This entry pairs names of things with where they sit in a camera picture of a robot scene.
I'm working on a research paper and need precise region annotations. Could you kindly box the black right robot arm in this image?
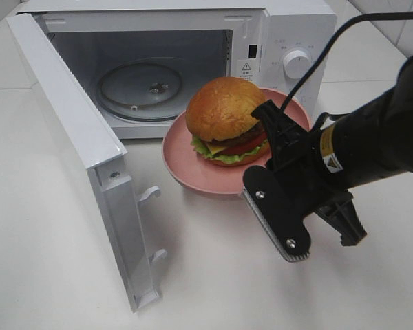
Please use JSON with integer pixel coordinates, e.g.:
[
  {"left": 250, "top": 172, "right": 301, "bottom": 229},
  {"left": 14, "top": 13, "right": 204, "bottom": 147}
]
[{"left": 244, "top": 57, "right": 413, "bottom": 256}]

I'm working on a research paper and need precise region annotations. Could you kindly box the glass microwave turntable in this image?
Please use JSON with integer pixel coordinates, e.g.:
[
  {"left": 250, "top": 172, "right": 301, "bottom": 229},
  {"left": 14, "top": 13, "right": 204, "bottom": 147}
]
[{"left": 96, "top": 57, "right": 188, "bottom": 122}]

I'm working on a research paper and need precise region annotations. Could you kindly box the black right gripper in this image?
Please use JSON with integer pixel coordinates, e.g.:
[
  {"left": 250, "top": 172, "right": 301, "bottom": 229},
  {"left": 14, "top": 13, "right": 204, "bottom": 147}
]
[{"left": 252, "top": 100, "right": 367, "bottom": 246}]

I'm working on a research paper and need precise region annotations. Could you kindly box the white warning label sticker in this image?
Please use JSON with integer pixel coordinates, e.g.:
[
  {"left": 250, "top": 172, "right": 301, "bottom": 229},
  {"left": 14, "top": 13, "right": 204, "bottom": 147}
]
[{"left": 235, "top": 59, "right": 256, "bottom": 82}]

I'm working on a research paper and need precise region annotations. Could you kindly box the pink round plate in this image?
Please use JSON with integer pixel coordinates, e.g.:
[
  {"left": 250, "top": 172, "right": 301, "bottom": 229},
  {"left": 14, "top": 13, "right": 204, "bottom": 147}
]
[{"left": 162, "top": 87, "right": 311, "bottom": 200}]

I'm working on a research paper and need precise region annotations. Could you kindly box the black camera cable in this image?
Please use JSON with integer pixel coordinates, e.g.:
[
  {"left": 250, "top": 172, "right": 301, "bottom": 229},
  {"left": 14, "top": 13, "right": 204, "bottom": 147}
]
[{"left": 278, "top": 10, "right": 413, "bottom": 114}]

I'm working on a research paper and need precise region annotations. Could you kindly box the white microwave oven body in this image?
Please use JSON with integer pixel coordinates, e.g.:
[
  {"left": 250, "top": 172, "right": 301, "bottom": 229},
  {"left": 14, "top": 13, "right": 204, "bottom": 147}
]
[{"left": 15, "top": 1, "right": 337, "bottom": 139}]

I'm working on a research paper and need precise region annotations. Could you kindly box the white microwave door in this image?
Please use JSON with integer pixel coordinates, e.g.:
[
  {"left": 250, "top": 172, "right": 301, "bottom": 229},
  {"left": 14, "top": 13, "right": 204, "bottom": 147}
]
[{"left": 7, "top": 14, "right": 167, "bottom": 311}]

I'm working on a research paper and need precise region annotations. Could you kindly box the upper white power knob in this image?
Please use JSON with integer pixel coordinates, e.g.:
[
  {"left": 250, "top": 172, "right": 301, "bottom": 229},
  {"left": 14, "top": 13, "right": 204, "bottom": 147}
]
[{"left": 283, "top": 49, "right": 311, "bottom": 79}]

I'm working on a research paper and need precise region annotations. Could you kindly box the burger with lettuce and cheese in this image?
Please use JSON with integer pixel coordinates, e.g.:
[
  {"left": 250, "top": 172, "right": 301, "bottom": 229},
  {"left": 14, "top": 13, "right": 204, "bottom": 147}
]
[{"left": 185, "top": 77, "right": 270, "bottom": 167}]

